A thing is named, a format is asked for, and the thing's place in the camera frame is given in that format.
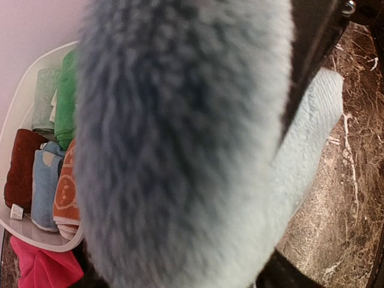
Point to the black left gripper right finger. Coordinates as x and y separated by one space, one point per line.
318 27

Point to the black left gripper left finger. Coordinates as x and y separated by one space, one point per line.
280 273

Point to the large light blue towel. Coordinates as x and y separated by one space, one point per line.
179 118

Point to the rolled orange patterned towel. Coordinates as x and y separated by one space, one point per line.
65 211

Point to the pink towel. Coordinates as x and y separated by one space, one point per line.
43 268

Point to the rolled light blue towel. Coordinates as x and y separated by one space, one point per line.
45 175

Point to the rolled maroon towel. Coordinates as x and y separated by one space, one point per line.
18 186

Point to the rolled pale green towel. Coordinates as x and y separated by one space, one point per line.
46 85

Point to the white plastic basin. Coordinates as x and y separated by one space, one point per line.
19 115

